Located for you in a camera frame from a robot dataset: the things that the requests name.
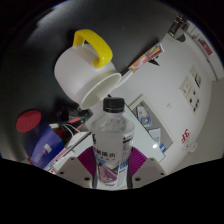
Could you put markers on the clear black-capped water bottle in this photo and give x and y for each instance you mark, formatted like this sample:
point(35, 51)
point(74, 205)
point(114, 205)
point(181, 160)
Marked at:
point(111, 140)

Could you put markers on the flat round red coaster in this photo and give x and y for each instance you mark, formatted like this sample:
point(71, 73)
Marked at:
point(28, 121)

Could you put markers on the dark chair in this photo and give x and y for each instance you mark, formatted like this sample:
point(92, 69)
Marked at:
point(178, 28)

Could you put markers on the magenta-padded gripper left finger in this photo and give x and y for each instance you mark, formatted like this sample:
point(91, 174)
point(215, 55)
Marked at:
point(75, 170)

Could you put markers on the small white case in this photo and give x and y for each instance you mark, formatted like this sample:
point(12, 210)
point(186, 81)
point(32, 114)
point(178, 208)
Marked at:
point(124, 80)

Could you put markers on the blue cardboard box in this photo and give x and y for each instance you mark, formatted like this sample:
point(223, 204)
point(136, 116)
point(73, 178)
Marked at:
point(46, 146)

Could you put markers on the large white wall poster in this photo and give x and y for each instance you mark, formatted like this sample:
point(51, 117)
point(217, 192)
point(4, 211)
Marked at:
point(190, 95)

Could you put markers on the red wall poster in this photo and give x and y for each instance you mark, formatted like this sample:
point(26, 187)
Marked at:
point(205, 46)

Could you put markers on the small white wall poster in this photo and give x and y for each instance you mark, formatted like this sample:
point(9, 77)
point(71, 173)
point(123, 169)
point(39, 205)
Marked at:
point(196, 76)

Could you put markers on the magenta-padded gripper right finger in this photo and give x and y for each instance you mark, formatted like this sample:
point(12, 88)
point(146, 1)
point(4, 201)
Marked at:
point(149, 170)

